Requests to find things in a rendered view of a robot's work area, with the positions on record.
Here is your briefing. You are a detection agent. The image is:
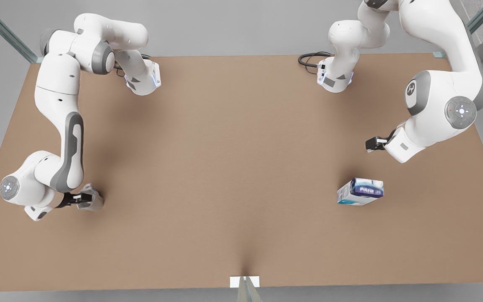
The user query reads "black cable loop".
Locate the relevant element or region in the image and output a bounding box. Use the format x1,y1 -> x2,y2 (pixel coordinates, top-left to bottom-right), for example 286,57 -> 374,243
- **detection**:
298,51 -> 333,76
113,54 -> 152,78

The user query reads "blue and white carton box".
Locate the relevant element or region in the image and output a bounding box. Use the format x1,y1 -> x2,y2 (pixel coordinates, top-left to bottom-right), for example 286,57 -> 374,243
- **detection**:
336,177 -> 385,206

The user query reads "silver frame post with white foot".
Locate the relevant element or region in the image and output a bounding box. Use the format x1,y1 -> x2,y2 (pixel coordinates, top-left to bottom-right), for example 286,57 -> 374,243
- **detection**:
229,276 -> 263,302

